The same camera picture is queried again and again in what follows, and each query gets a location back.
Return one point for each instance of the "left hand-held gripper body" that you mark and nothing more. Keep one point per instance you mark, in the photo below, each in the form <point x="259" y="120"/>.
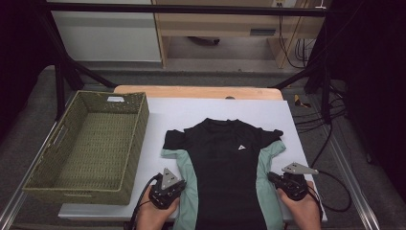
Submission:
<point x="168" y="180"/>

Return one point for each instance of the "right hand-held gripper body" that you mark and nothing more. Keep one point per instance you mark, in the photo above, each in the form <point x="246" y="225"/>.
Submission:
<point x="298" y="168"/>

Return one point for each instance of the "black and green t-shirt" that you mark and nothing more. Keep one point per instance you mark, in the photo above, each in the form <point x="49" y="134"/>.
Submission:
<point x="226" y="166"/>

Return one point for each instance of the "green woven basket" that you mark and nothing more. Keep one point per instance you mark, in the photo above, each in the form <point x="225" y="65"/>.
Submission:
<point x="95" y="143"/>

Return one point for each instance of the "person's left hand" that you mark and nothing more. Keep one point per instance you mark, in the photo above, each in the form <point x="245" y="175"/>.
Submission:
<point x="153" y="218"/>

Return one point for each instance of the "person's right hand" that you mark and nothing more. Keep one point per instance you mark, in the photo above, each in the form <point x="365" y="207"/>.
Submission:
<point x="304" y="214"/>

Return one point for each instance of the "yellow and black tape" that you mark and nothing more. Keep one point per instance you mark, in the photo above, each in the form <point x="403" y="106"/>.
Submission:
<point x="300" y="101"/>

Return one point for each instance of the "black metal stand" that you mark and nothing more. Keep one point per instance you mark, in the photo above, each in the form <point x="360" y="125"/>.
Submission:
<point x="325" y="96"/>
<point x="60" y="96"/>

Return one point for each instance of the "white board sheet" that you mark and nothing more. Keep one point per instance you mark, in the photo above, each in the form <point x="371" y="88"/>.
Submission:
<point x="223" y="108"/>

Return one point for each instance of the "black curtain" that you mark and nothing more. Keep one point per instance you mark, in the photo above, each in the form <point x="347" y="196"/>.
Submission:
<point x="376" y="80"/>
<point x="19" y="48"/>

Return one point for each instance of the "dark low object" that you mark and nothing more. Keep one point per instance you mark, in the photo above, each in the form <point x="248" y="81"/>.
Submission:
<point x="204" y="41"/>

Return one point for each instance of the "white cabinet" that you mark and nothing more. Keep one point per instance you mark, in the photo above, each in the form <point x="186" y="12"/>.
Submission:
<point x="105" y="35"/>

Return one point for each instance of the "light wooden desk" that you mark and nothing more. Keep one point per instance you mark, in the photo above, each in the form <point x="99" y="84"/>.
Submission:
<point x="217" y="25"/>

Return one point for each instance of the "small white object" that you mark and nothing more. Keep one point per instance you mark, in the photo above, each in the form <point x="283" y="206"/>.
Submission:
<point x="320" y="7"/>

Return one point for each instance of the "black horizontal metal bar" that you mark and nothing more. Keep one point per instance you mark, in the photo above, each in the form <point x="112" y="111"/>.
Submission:
<point x="191" y="9"/>

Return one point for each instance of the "aluminium rail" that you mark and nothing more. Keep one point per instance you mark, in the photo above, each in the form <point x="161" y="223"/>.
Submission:
<point x="12" y="207"/>
<point x="367" y="211"/>

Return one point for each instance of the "wall socket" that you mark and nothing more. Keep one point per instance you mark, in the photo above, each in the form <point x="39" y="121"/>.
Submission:
<point x="279" y="3"/>

